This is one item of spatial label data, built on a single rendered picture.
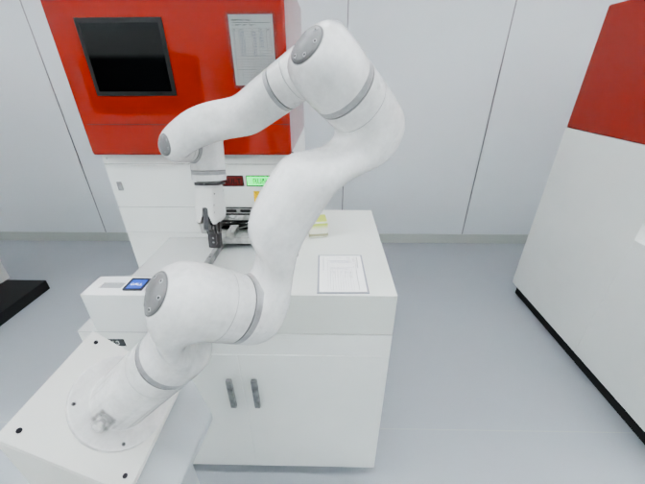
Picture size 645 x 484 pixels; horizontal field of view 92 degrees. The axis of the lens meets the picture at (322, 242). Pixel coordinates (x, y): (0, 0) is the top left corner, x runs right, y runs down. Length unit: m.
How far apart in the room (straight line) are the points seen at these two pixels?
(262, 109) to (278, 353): 0.71
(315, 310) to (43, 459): 0.60
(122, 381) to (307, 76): 0.59
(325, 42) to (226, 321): 0.40
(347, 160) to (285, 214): 0.13
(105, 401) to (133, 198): 1.07
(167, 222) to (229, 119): 0.99
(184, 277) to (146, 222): 1.23
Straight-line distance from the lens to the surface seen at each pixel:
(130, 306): 1.08
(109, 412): 0.76
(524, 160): 3.37
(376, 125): 0.50
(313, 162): 0.47
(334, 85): 0.44
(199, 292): 0.47
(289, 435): 1.40
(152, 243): 1.73
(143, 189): 1.62
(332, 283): 0.92
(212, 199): 0.82
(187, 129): 0.74
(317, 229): 1.16
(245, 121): 0.72
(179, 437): 0.85
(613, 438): 2.20
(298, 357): 1.05
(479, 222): 3.42
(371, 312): 0.93
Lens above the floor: 1.51
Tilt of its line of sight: 28 degrees down
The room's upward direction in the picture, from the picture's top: straight up
